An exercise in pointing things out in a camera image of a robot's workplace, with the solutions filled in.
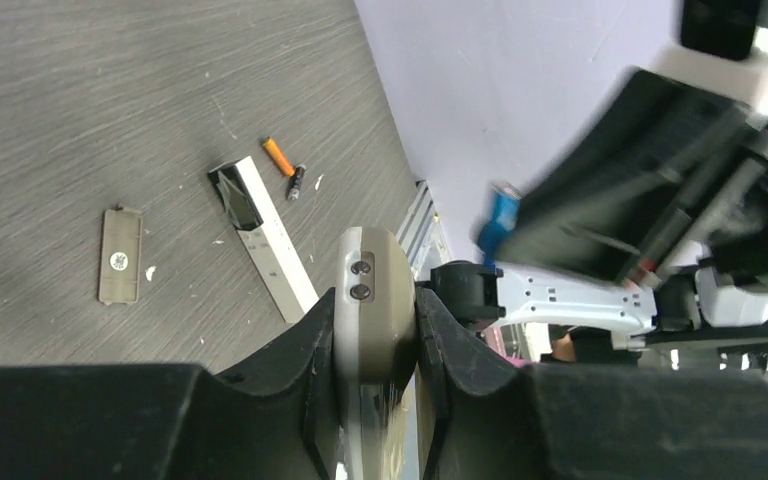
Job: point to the aluminium rail frame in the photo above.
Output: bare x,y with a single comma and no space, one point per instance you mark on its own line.
421,237

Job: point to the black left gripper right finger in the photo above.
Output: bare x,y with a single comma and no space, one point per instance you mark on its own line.
476,419

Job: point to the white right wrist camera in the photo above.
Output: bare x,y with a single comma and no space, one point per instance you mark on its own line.
721,46

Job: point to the beige battery cover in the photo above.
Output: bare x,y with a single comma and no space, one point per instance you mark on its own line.
120,270

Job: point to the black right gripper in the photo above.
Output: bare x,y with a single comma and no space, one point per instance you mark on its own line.
668,162

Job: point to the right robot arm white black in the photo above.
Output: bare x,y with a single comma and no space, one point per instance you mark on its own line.
697,306

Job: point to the orange battery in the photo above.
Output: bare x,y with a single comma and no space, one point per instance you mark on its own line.
276,154

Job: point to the white slim remote control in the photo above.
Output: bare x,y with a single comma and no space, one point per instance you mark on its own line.
256,221

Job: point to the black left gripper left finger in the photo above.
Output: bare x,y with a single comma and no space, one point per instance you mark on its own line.
272,415

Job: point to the blue battery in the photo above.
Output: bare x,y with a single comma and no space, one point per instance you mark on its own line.
505,200

